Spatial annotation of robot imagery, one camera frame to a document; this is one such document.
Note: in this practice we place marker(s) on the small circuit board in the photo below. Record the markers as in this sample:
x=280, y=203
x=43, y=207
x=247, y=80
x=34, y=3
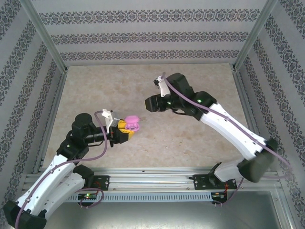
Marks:
x=219, y=195

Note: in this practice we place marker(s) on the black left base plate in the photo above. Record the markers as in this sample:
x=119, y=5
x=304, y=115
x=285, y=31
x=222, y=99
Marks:
x=103, y=182

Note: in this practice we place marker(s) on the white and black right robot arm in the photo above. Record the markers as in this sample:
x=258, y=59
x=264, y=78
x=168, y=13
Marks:
x=221, y=126

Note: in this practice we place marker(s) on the aluminium side rail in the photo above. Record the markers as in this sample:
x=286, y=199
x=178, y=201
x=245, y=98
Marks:
x=58, y=95
x=245, y=95

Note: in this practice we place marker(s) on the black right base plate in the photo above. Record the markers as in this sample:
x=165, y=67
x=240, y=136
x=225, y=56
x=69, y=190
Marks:
x=201, y=182

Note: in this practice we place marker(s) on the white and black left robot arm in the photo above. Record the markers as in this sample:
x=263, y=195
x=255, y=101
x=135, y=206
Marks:
x=40, y=198

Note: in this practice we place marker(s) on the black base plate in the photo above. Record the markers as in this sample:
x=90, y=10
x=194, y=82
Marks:
x=201, y=182
x=103, y=182

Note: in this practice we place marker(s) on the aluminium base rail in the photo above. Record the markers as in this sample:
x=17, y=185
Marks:
x=152, y=177

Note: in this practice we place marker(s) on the circuit board with green light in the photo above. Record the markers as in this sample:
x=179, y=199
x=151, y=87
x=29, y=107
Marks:
x=88, y=196

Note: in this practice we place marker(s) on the aluminium frame post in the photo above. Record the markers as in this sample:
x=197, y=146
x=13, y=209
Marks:
x=256, y=35
x=43, y=33

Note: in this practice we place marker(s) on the pink earbud charging case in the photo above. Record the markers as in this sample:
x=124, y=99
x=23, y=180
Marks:
x=133, y=120

